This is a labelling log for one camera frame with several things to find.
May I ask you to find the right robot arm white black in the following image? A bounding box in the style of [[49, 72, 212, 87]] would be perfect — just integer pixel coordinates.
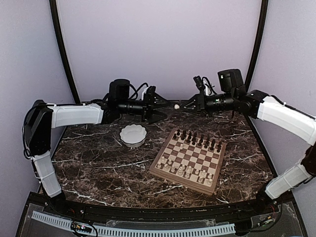
[[181, 69, 316, 214]]

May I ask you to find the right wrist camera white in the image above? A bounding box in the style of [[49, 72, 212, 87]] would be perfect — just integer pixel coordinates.
[[193, 76, 216, 96]]

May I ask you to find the black frame post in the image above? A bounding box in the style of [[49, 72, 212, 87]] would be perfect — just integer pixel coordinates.
[[245, 0, 269, 91], [49, 0, 80, 104]]

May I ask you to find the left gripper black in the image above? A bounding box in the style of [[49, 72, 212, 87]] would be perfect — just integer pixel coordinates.
[[118, 91, 171, 124]]

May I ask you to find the black right frame post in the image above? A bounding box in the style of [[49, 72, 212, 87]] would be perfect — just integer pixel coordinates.
[[245, 0, 269, 91]]

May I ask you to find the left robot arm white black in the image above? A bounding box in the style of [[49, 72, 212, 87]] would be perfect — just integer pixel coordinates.
[[22, 79, 171, 215]]

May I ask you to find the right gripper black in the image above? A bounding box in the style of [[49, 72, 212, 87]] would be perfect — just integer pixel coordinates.
[[180, 90, 236, 117]]

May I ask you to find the wooden chessboard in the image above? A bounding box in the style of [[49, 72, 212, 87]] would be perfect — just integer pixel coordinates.
[[149, 128, 226, 195]]

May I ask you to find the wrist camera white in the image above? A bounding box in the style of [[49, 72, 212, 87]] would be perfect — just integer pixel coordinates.
[[193, 76, 216, 96], [141, 86, 156, 100]]

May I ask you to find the white scalloped bowl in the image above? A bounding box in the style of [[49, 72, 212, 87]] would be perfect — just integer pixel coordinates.
[[119, 124, 148, 148]]

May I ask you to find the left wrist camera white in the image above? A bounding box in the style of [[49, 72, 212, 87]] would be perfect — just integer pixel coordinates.
[[141, 86, 156, 100]]

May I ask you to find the black left frame post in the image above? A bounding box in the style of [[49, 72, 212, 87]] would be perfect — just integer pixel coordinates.
[[49, 0, 80, 104]]

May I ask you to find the black front rail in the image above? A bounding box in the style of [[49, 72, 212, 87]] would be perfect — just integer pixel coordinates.
[[29, 192, 292, 225]]

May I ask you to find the white slotted cable duct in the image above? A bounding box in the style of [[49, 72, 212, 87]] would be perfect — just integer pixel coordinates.
[[31, 211, 236, 237]]

